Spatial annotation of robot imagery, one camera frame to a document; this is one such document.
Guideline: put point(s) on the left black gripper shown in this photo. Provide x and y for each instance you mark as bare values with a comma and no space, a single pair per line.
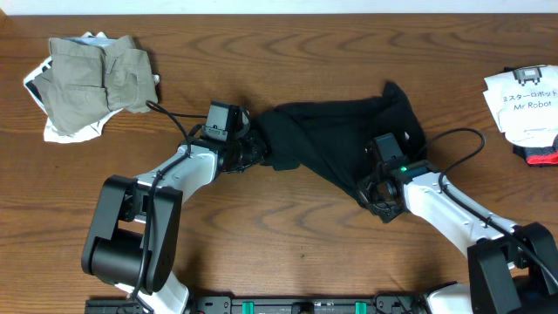
255,146

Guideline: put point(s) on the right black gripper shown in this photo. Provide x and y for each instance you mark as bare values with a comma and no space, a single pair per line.
363,188

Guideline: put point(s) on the black t-shirt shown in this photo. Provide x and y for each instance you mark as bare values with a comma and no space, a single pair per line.
329,137

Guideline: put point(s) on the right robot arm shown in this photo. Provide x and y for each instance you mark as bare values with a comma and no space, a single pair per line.
511,268

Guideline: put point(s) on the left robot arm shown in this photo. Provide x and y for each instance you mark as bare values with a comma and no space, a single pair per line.
132,240

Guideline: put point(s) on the khaki folded shirt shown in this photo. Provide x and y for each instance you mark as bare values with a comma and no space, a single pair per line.
83,83

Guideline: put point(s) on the white printed garment under khaki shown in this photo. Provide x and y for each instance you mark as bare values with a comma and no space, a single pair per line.
70,135

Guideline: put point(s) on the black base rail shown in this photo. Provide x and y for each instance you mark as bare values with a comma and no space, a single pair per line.
279,305

